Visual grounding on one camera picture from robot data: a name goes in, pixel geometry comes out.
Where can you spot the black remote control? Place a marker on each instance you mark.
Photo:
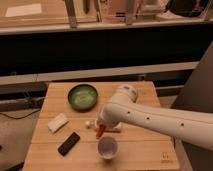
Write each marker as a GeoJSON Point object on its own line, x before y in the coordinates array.
{"type": "Point", "coordinates": [68, 144]}

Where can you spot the white plastic bottle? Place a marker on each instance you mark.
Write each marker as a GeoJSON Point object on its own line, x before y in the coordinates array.
{"type": "Point", "coordinates": [92, 124]}

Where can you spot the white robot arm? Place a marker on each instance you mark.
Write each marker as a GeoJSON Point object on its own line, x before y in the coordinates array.
{"type": "Point", "coordinates": [192, 127]}

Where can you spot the metal frame leg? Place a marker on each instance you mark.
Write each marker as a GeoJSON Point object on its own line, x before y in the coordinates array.
{"type": "Point", "coordinates": [71, 13]}

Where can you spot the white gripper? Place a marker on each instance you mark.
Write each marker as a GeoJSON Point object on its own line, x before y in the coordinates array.
{"type": "Point", "coordinates": [106, 120]}

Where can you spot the white sponge block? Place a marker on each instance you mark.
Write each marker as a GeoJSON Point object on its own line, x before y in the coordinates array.
{"type": "Point", "coordinates": [56, 123]}

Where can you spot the green ceramic bowl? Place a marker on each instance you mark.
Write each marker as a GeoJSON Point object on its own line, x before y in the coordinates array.
{"type": "Point", "coordinates": [82, 97]}

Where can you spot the white ceramic cup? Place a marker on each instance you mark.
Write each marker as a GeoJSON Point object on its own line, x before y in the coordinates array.
{"type": "Point", "coordinates": [107, 147]}

